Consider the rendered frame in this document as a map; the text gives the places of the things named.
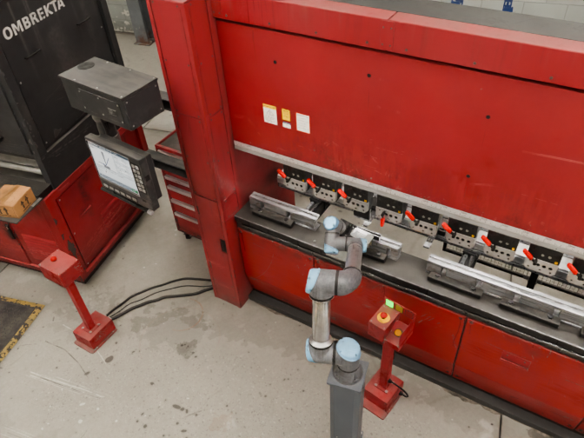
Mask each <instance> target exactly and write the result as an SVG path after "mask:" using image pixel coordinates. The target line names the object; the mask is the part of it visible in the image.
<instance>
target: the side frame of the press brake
mask: <svg viewBox="0 0 584 438"><path fill-rule="evenodd" d="M146 4H147V7H148V11H149V18H150V21H151V25H152V30H153V33H154V37H155V41H156V47H157V51H158V56H159V59H160V63H161V66H162V71H163V77H164V82H165V85H166V89H167V92H168V97H169V103H170V108H171V111H172V115H173V118H174V123H175V126H176V133H177V137H178V141H179V144H180V149H181V152H182V159H183V163H184V167H185V170H186V175H187V178H188V182H189V189H190V193H191V196H192V201H193V204H194V208H195V212H196V219H197V222H198V227H199V230H200V234H201V238H202V245H203V248H204V252H205V256H206V260H207V264H208V268H209V274H210V278H211V282H212V286H213V290H214V294H215V297H218V298H220V299H222V300H224V301H226V302H229V303H231V304H233V305H235V306H237V307H238V308H241V307H242V306H243V305H244V304H245V302H246V301H247V300H248V299H249V294H250V293H251V291H252V290H253V288H252V287H251V284H250V282H249V279H248V277H247V276H246V274H245V269H244V264H243V259H242V249H241V244H240V238H239V233H238V228H237V224H236V221H235V217H234V215H235V214H236V213H237V212H238V211H239V210H240V209H241V208H242V207H243V206H244V205H245V204H246V203H247V202H248V201H249V196H250V195H251V194H252V193H253V192H254V191H255V192H257V193H260V194H263V195H265V196H269V197H272V198H275V199H277V200H279V201H282V202H286V203H289V204H292V205H294V206H295V192H294V191H292V190H289V189H285V188H282V187H279V186H278V181H277V175H278V174H279V173H278V172H277V170H278V169H280V170H283V164H282V163H278V162H275V161H272V160H269V159H267V158H263V157H260V156H256V155H253V154H250V153H248V152H244V151H241V150H239V149H235V144H234V137H233V132H232V126H231V120H230V114H229V103H228V98H227V91H226V86H225V80H224V74H223V68H222V57H221V51H220V45H219V39H218V34H217V27H216V19H218V18H217V17H213V15H212V9H211V3H210V0H146Z"/></svg>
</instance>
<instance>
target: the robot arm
mask: <svg viewBox="0 0 584 438"><path fill-rule="evenodd" d="M323 225H324V227H325V229H326V231H325V232H326V233H325V243H324V252H325V253H326V254H331V255H337V254H338V252H339V251H348V253H347V259H346V264H345V269H344V270H335V269H320V268H318V269H311V270H310V271H309V275H308V280H307V285H306V293H308V294H309V297H310V299H311V300H312V335H311V336H310V337H309V338H308V339H307V341H306V356H307V359H308V361H309V362H314V363H325V364H332V365H334V368H333V374H334V377H335V379H336V380H337V381H338V382H339V383H340V384H343V385H347V386H350V385H354V384H356V383H357V382H359V381H360V380H361V378H362V373H363V369H362V365H361V364H360V358H361V348H360V345H359V344H358V342H357V341H356V340H354V339H352V338H349V337H344V338H342V339H340V340H339V341H333V338H332V336H331V335H330V334H329V333H330V301H331V300H332V299H333V298H334V295H348V294H350V293H352V292H353V291H354V290H356V289H357V288H358V286H359V285H360V283H361V281H362V272H361V265H362V253H366V252H367V242H368V241H367V239H365V238H360V237H359V238H356V236H357V233H358V230H356V231H355V232H352V233H351V231H352V229H353V226H354V229H355V225H354V224H352V223H350V222H348V221H346V220H344V219H342V218H341V220H339V219H338V218H336V217H334V216H327V217H326V218H325V219H324V221H323ZM350 233H351V234H350ZM344 236H346V237H344Z"/></svg>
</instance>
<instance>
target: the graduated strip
mask: <svg viewBox="0 0 584 438"><path fill-rule="evenodd" d="M234 144H235V145H237V146H240V147H243V148H245V149H251V150H253V151H256V152H259V153H262V154H264V155H268V156H273V157H275V158H278V159H282V160H284V161H287V162H290V163H294V164H298V165H301V166H303V167H306V168H309V169H314V170H317V171H320V172H322V173H325V174H329V175H332V176H336V177H339V178H341V179H345V180H348V181H351V182H353V183H359V184H361V185H364V186H367V187H370V188H372V189H378V190H380V191H383V192H386V193H389V194H392V195H395V196H399V197H402V198H406V199H409V200H411V201H414V202H418V203H422V204H425V205H428V206H430V207H433V208H437V209H441V210H444V211H447V212H449V213H453V214H456V215H458V216H463V217H467V218H469V219H472V220H475V221H477V222H483V223H486V224H488V225H491V226H494V227H496V228H500V229H505V230H507V231H510V232H514V233H516V234H519V235H522V236H526V237H530V238H533V239H535V240H538V241H541V242H546V243H549V244H552V245H554V246H557V247H561V248H564V249H568V250H571V251H574V252H577V253H580V254H583V255H584V249H581V248H578V247H575V246H572V245H569V244H566V243H564V242H558V241H556V240H553V239H550V238H547V237H544V236H539V235H536V234H533V233H530V232H527V231H525V230H522V229H517V228H514V227H511V226H508V225H505V224H502V223H499V222H494V221H491V220H488V219H486V218H482V217H479V216H475V215H472V214H469V213H466V212H463V211H460V210H457V209H452V208H450V207H447V206H443V205H440V204H438V203H435V202H430V201H427V200H424V199H421V198H418V197H415V196H411V195H408V194H404V193H402V192H399V191H396V190H392V189H388V188H385V187H382V186H379V185H376V184H373V183H371V182H365V181H363V180H360V179H357V178H354V177H351V176H346V175H343V174H340V173H337V172H334V171H332V170H328V169H324V168H321V167H317V166H315V165H312V164H309V163H304V162H301V161H298V160H296V159H293V158H289V157H286V156H282V155H278V154H276V153H273V152H270V151H267V150H264V149H259V148H257V147H253V146H250V145H248V144H245V143H239V142H237V141H234Z"/></svg>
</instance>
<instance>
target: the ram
mask: <svg viewBox="0 0 584 438"><path fill-rule="evenodd" d="M216 27H217V34H218V39H219V45H220V51H221V57H222V68H223V74H224V80H225V86H226V91H227V98H228V103H229V114H230V120H231V126H232V132H233V137H234V141H237V142H239V143H245V144H248V145H250V146H253V147H257V148H259V149H264V150H267V151H270V152H273V153H276V154H278V155H282V156H286V157H289V158H293V159H296V160H298V161H301V162H304V163H309V164H312V165H315V166H317V167H321V168H324V169H328V170H332V171H334V172H337V173H340V174H343V175H346V176H351V177H354V178H357V179H360V180H363V181H365V182H368V183H373V184H376V185H379V186H382V187H385V188H388V189H392V190H396V191H399V192H402V193H404V194H408V195H411V196H415V197H418V198H421V199H424V200H427V201H430V202H435V203H438V204H440V205H443V206H447V207H450V208H452V209H457V210H460V211H463V212H466V213H469V214H472V215H475V216H479V217H482V218H486V219H488V220H491V221H494V222H499V223H502V224H505V225H508V226H511V227H514V228H517V229H522V230H525V231H527V232H530V233H533V234H536V235H539V236H544V237H547V238H550V239H553V240H556V241H558V242H564V243H566V244H569V245H572V246H575V247H578V248H581V249H584V90H580V89H576V88H571V87H567V86H562V85H558V84H553V83H545V82H541V81H536V80H531V79H527V78H522V77H517V76H510V75H505V74H501V73H496V72H492V71H487V70H478V69H474V68H469V67H465V66H460V65H456V64H452V63H444V62H439V61H435V60H429V59H425V58H420V57H416V56H408V55H403V54H399V53H394V52H390V51H386V50H377V49H372V48H368V47H363V46H359V45H354V44H350V43H342V42H337V41H333V40H328V39H323V38H319V37H314V36H306V35H302V34H297V33H293V32H288V31H284V30H275V29H271V28H266V27H262V26H257V25H253V24H248V23H240V22H236V21H231V20H227V19H221V18H218V19H216ZM263 103H264V104H267V105H271V106H274V107H276V118H277V125H275V124H273V123H267V122H264V113H263ZM282 109H285V110H289V114H290V121H286V120H283V119H282ZM296 112H297V113H300V114H303V115H307V116H309V125H310V134H308V133H304V132H301V131H298V130H296V117H295V113H296ZM282 122H285V123H290V128H291V129H289V128H285V127H283V124H282ZM235 149H239V150H241V151H244V152H248V153H250V154H253V155H256V156H260V157H263V158H267V159H269V160H272V161H275V162H278V163H282V164H286V165H288V166H291V167H294V168H297V169H301V170H305V171H308V172H310V173H313V174H316V175H318V176H324V177H327V178H329V179H332V180H335V181H337V182H340V183H346V184H348V185H351V186H354V187H357V188H359V189H365V190H367V191H370V192H373V193H376V194H378V195H382V196H386V197H389V198H392V199H395V200H397V201H401V202H405V203H408V204H411V205H414V206H416V207H420V208H423V209H427V210H430V211H433V212H435V213H439V214H442V215H445V216H449V217H452V218H454V219H458V220H461V221H464V222H468V223H471V224H473V225H477V226H480V227H483V228H485V229H490V230H493V231H496V232H499V233H502V234H504V235H507V236H512V237H515V238H518V239H521V240H523V241H526V242H531V243H534V244H537V245H540V246H542V247H545V248H548V249H553V250H556V251H559V252H561V253H564V254H567V255H571V256H575V257H578V258H580V259H583V260H584V255H583V254H580V253H577V252H574V251H571V250H568V249H564V248H561V247H557V246H554V245H552V244H549V243H546V242H541V241H538V240H535V239H533V238H530V237H526V236H522V235H519V234H516V233H514V232H510V231H507V230H505V229H500V228H496V227H494V226H491V225H488V224H486V223H483V222H477V221H475V220H472V219H469V218H467V217H463V216H458V215H456V214H453V213H449V212H447V211H444V210H441V209H437V208H433V207H430V206H428V205H425V204H422V203H418V202H414V201H411V200H409V199H406V198H402V197H399V196H395V195H392V194H389V193H386V192H383V191H380V190H378V189H372V188H370V187H367V186H364V185H361V184H359V183H355V182H351V181H348V180H345V179H341V178H339V177H336V176H332V175H329V174H325V173H322V172H320V171H317V170H314V169H309V168H306V167H303V166H301V165H298V164H294V163H290V162H287V161H284V160H282V159H278V158H275V157H273V156H268V155H264V154H262V153H259V152H256V151H253V150H251V149H245V148H243V147H240V146H237V145H235Z"/></svg>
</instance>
